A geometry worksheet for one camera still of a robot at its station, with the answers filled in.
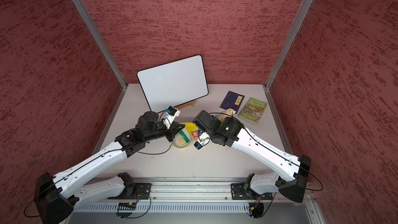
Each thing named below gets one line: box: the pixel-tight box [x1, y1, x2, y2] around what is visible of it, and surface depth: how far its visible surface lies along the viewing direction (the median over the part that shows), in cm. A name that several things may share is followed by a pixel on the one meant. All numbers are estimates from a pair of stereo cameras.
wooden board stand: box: [173, 100, 197, 109], surface depth 105 cm
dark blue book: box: [219, 90, 246, 114], surface depth 112 cm
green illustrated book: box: [238, 97, 268, 126], surface depth 106 cm
